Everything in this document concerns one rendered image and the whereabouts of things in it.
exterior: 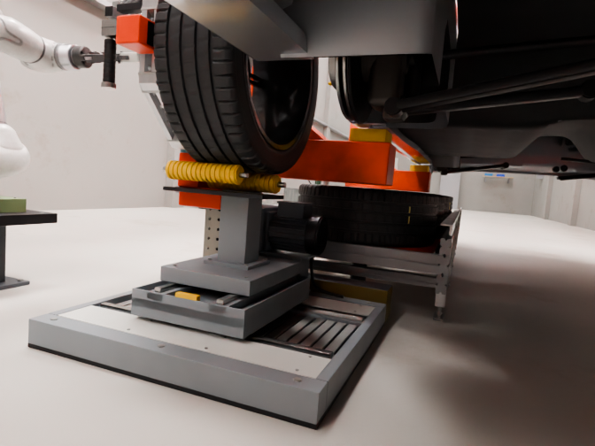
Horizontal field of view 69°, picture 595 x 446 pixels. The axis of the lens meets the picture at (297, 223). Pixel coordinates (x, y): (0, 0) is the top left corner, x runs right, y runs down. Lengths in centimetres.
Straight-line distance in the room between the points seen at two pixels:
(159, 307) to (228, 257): 27
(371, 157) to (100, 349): 111
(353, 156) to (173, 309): 89
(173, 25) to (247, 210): 55
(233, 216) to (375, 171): 60
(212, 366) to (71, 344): 42
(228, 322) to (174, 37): 73
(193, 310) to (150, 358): 17
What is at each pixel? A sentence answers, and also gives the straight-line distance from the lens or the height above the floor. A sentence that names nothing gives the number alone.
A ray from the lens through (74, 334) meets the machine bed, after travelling 128.
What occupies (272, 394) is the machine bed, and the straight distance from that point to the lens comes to 99.
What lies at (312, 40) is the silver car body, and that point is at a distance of 87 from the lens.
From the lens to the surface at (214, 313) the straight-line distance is 118.
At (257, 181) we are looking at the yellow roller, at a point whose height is 49.
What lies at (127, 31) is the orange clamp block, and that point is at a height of 84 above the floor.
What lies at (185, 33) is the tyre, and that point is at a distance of 119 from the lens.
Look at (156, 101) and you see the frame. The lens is 135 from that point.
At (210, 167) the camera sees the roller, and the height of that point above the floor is 52.
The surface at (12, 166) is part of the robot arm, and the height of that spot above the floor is 48.
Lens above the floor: 49
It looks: 5 degrees down
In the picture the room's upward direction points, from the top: 5 degrees clockwise
